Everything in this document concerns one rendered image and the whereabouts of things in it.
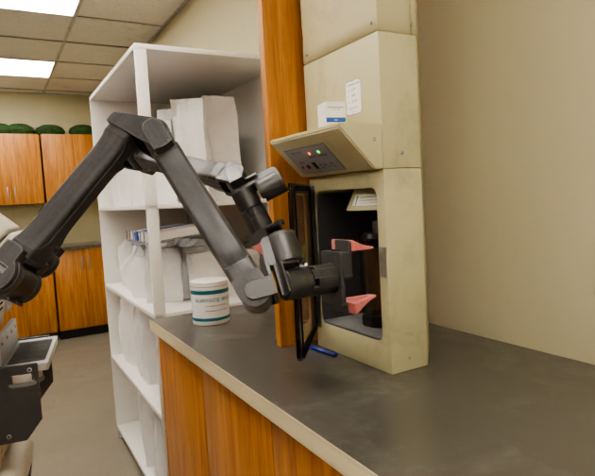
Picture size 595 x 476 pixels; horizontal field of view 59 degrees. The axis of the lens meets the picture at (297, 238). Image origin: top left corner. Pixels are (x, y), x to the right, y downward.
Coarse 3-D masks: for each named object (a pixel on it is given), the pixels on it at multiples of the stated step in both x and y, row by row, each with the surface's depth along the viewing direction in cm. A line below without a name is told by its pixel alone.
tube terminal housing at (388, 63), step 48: (384, 48) 116; (336, 96) 130; (384, 96) 116; (384, 144) 117; (336, 192) 145; (384, 192) 118; (384, 240) 119; (384, 288) 120; (336, 336) 140; (384, 336) 122
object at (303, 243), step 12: (288, 192) 114; (288, 204) 114; (300, 204) 126; (300, 216) 126; (300, 228) 125; (300, 240) 124; (312, 264) 142; (312, 300) 139; (312, 312) 138; (300, 324) 119; (312, 324) 137; (300, 360) 117
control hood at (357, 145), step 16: (320, 128) 117; (336, 128) 112; (352, 128) 112; (368, 128) 115; (272, 144) 138; (288, 144) 132; (304, 144) 127; (336, 144) 117; (352, 144) 113; (368, 144) 115; (288, 160) 139; (352, 160) 118; (368, 160) 115; (304, 176) 141
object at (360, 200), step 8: (360, 192) 130; (368, 192) 129; (352, 200) 132; (360, 200) 129; (368, 200) 128; (376, 200) 127; (352, 208) 131; (360, 208) 129; (368, 208) 127; (376, 208) 126
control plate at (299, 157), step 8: (320, 144) 122; (288, 152) 135; (296, 152) 133; (304, 152) 130; (312, 152) 127; (320, 152) 125; (328, 152) 122; (296, 160) 136; (304, 160) 133; (312, 160) 131; (320, 160) 128; (328, 160) 125; (336, 160) 123; (312, 168) 135; (320, 168) 132; (328, 168) 129; (336, 168) 126; (344, 168) 124
